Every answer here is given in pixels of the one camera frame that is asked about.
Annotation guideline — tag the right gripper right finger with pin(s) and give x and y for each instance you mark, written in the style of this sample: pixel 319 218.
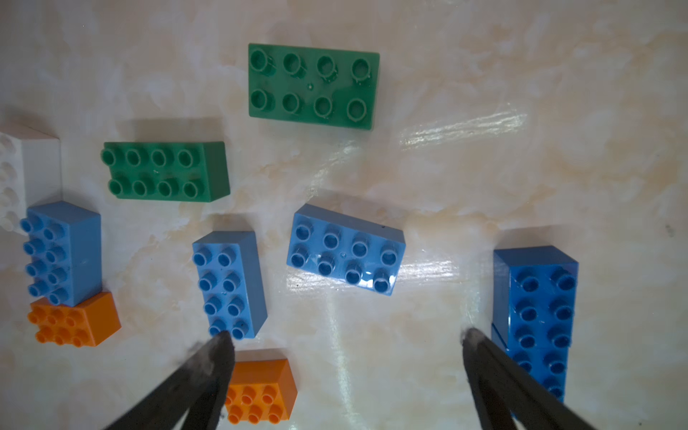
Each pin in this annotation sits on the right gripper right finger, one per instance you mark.
pixel 504 393

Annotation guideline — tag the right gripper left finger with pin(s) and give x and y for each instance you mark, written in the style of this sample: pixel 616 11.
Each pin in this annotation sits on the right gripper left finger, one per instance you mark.
pixel 195 392

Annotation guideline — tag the dark blue square lego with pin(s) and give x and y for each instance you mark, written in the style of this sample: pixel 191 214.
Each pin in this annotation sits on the dark blue square lego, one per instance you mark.
pixel 534 297

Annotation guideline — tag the light blue lego brick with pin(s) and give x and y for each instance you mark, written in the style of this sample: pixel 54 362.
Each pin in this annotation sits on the light blue lego brick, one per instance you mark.
pixel 64 246
pixel 231 282
pixel 336 246

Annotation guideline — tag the orange square lego brick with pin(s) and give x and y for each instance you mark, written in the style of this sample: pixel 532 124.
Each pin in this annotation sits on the orange square lego brick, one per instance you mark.
pixel 261 391

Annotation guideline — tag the orange lego brick left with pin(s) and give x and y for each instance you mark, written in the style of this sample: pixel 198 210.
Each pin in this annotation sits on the orange lego brick left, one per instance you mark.
pixel 86 325

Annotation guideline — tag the green lego brick left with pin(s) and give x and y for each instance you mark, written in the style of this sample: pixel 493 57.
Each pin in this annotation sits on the green lego brick left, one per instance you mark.
pixel 175 172

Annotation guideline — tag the green lego brick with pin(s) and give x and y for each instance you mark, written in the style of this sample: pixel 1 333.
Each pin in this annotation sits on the green lego brick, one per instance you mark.
pixel 312 85
pixel 175 172

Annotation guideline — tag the white lego brick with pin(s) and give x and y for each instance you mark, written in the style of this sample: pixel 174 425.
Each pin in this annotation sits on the white lego brick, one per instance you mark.
pixel 30 173

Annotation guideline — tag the green lego brick right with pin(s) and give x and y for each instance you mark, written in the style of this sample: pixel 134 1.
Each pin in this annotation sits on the green lego brick right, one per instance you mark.
pixel 312 85

